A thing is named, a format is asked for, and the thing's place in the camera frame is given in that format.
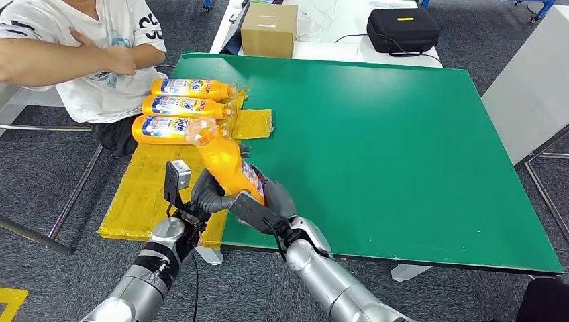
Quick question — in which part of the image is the person's right hand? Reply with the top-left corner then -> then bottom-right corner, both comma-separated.
104,44 -> 137,76

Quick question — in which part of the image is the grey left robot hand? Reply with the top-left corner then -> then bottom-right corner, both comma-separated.
190,168 -> 250,214

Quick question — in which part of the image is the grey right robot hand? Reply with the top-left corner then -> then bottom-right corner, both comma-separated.
239,144 -> 298,221

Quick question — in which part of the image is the person's left hand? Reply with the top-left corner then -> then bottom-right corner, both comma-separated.
68,27 -> 97,49

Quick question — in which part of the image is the orange detergent bottle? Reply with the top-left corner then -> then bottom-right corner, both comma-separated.
150,78 -> 239,102
142,94 -> 235,121
131,115 -> 232,146
185,117 -> 266,206

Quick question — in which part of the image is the person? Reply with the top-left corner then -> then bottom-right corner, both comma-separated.
0,0 -> 168,156

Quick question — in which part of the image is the white table foot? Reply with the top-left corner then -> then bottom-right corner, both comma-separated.
391,264 -> 431,282
194,246 -> 223,266

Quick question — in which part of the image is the yellow taped cardboard mat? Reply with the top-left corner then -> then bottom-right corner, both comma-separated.
97,89 -> 274,250

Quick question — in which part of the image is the steel side table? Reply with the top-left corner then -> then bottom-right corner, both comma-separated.
0,84 -> 107,256

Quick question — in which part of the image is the brown cardboard box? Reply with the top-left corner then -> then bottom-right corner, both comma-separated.
240,3 -> 298,58

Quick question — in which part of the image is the white background table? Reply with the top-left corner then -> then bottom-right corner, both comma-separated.
209,0 -> 444,68

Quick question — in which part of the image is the yellow floor tape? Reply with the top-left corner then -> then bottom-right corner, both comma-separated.
0,287 -> 29,322

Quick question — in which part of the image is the black object on floor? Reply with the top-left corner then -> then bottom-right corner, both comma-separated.
515,277 -> 569,322

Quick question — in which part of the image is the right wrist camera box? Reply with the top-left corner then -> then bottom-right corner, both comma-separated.
229,191 -> 285,234

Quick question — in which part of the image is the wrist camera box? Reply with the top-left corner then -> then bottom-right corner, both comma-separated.
229,191 -> 285,234
163,160 -> 192,207

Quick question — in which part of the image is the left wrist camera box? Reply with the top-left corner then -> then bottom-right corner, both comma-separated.
163,160 -> 192,207

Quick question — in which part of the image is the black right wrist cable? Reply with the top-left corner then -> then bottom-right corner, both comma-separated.
262,217 -> 288,263

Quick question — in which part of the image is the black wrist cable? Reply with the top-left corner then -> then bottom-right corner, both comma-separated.
262,217 -> 288,263
190,251 -> 199,322

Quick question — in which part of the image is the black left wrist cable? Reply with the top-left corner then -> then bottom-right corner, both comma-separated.
190,251 -> 199,322

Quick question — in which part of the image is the black power cable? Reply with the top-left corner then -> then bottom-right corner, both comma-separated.
334,32 -> 443,63

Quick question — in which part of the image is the black case with cable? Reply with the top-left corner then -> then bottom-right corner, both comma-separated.
367,7 -> 442,54

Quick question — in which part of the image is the grey table with metal frame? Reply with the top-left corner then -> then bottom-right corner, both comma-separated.
481,4 -> 569,246

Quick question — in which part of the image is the blue metal cart frame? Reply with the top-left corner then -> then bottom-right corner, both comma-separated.
515,0 -> 556,23

